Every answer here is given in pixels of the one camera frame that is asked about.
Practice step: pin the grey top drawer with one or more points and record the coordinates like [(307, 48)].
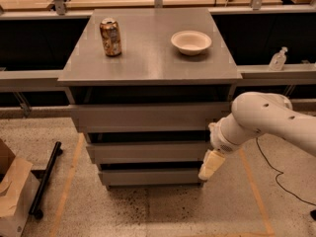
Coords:
[(147, 117)]

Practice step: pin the crumpled soda can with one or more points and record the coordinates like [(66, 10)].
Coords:
[(110, 33)]

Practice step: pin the cardboard box with paper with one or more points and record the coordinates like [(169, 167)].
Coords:
[(18, 188)]

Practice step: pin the grey bottom drawer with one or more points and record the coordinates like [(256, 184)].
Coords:
[(149, 177)]

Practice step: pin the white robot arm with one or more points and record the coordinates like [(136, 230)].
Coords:
[(252, 115)]

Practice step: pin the black metal bar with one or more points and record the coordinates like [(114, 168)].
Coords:
[(43, 177)]

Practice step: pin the clear sanitizer pump bottle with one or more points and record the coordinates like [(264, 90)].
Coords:
[(278, 60)]

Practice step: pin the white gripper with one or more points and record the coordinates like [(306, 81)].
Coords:
[(219, 140)]

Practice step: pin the grey drawer cabinet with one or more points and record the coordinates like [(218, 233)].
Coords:
[(149, 94)]

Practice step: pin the grey drawer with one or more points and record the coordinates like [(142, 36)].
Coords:
[(147, 152), (147, 117), (149, 177)]

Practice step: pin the grey metal rail frame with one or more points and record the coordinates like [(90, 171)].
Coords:
[(29, 79)]

